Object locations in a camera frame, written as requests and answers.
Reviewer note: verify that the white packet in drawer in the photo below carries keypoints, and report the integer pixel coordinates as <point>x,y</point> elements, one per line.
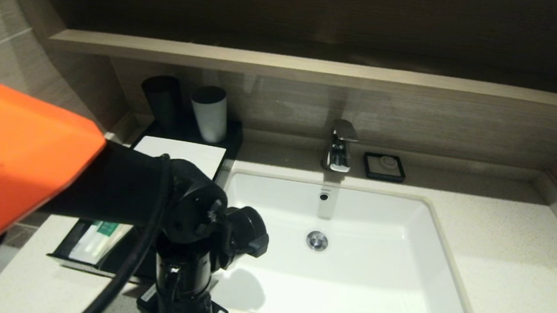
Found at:
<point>104,242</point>

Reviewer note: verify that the grey plastic cup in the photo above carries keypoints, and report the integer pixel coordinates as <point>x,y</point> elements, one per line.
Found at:
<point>209,116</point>

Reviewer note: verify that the chrome faucet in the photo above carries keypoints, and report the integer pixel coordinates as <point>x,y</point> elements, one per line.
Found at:
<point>339,147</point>

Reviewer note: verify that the slim white sachet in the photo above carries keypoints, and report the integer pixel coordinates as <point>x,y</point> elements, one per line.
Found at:
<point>79,247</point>

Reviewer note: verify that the black square soap dish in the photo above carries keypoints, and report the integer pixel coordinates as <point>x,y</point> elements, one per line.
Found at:
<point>369,170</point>

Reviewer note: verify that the black cup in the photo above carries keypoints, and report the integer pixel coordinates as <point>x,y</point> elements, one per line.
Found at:
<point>162,97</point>

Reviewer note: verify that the chrome sink drain plug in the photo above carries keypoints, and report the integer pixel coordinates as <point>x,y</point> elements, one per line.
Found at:
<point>317,240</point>

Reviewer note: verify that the round white soap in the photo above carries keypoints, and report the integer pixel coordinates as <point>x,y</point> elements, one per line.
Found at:
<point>387,161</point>

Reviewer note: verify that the wooden wall ledge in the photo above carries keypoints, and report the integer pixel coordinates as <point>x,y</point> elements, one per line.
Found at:
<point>317,71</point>

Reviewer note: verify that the white ceramic sink basin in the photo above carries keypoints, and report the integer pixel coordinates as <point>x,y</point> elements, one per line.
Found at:
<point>373,288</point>

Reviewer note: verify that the black and orange left arm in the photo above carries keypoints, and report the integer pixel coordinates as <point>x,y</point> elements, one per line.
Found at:
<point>27,168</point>

